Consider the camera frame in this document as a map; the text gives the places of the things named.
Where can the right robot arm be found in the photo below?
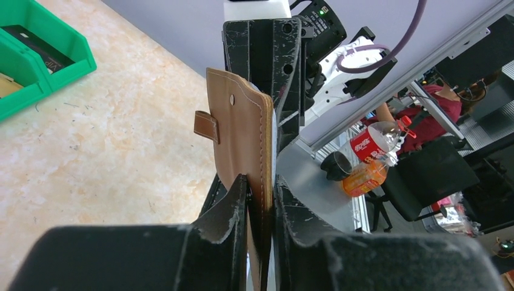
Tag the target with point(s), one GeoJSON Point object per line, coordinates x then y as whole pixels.
{"type": "Point", "coordinates": [301, 60]}

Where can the gold card in green bin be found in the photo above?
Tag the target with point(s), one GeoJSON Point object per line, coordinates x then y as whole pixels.
{"type": "Point", "coordinates": [8, 86]}

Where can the cola bottle red label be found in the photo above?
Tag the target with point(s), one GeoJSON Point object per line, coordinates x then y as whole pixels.
{"type": "Point", "coordinates": [379, 141]}

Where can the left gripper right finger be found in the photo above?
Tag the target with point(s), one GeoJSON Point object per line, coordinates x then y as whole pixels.
{"type": "Point", "coordinates": [310, 254]}

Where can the person in red shirt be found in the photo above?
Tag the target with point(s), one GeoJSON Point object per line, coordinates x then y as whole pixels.
{"type": "Point", "coordinates": [426, 127]}

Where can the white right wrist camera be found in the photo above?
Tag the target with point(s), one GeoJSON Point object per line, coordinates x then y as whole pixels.
{"type": "Point", "coordinates": [252, 10]}

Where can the brown leather card holder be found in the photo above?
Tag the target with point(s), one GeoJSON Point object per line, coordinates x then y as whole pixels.
{"type": "Point", "coordinates": [240, 122]}

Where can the green plastic bin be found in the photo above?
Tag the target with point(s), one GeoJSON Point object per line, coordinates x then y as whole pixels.
{"type": "Point", "coordinates": [26, 68]}
{"type": "Point", "coordinates": [43, 23]}

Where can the black office chair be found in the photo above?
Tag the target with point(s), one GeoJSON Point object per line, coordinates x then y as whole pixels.
{"type": "Point", "coordinates": [420, 180]}

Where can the middle green plastic bin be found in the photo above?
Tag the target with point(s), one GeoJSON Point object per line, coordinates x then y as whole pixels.
{"type": "Point", "coordinates": [26, 68]}

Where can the right green plastic bin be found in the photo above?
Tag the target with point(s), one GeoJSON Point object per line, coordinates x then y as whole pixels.
{"type": "Point", "coordinates": [43, 23]}

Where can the orange drink bottle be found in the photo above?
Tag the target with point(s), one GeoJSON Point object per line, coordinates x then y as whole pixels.
{"type": "Point", "coordinates": [364, 178]}

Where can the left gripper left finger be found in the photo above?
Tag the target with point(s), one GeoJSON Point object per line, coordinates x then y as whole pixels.
{"type": "Point", "coordinates": [208, 254]}

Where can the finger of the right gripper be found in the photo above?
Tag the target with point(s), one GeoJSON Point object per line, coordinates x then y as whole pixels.
{"type": "Point", "coordinates": [286, 87]}
{"type": "Point", "coordinates": [248, 51]}

